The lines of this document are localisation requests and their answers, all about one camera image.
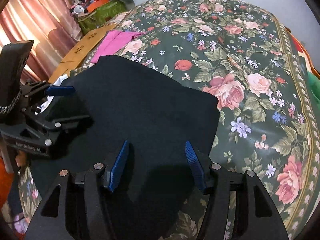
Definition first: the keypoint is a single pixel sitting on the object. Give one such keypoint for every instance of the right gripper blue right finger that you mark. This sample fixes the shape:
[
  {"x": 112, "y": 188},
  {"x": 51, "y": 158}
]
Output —
[{"x": 212, "y": 179}]

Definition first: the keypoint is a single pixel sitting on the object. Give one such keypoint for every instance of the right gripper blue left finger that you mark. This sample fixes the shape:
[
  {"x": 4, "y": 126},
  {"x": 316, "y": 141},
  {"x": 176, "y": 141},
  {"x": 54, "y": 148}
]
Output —
[{"x": 101, "y": 180}]

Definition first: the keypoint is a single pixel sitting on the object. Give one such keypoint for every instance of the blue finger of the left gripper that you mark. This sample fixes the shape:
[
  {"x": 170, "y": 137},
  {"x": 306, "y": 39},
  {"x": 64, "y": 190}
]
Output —
[{"x": 60, "y": 90}]

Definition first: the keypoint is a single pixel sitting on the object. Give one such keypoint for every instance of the black pants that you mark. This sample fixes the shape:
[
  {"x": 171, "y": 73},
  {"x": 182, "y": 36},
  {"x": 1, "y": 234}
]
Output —
[{"x": 157, "y": 116}]

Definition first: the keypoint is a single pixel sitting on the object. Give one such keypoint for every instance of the white crumpled cloth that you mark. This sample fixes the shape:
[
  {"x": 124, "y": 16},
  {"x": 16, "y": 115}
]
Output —
[{"x": 44, "y": 105}]

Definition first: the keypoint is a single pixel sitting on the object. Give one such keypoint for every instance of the wooden folding lap desk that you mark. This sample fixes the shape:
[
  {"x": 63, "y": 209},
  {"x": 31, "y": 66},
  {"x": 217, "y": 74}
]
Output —
[{"x": 75, "y": 57}]

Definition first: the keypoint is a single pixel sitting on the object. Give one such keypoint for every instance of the floral bed quilt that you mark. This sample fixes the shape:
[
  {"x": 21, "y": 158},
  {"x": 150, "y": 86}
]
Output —
[{"x": 245, "y": 57}]

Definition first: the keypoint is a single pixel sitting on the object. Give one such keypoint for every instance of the pink striped curtain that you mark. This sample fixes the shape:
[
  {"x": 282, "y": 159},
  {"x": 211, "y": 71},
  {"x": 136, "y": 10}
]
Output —
[{"x": 51, "y": 27}]

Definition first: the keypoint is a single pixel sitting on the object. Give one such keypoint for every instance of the folded pink pants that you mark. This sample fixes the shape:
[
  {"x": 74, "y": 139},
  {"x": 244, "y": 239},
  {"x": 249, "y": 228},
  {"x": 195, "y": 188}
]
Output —
[{"x": 114, "y": 41}]

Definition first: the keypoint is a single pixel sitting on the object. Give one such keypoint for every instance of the orange box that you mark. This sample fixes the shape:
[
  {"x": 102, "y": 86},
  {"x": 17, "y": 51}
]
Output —
[{"x": 96, "y": 4}]

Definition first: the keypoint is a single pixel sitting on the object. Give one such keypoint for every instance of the green fabric storage box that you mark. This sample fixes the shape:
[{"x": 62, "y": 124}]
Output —
[{"x": 98, "y": 17}]

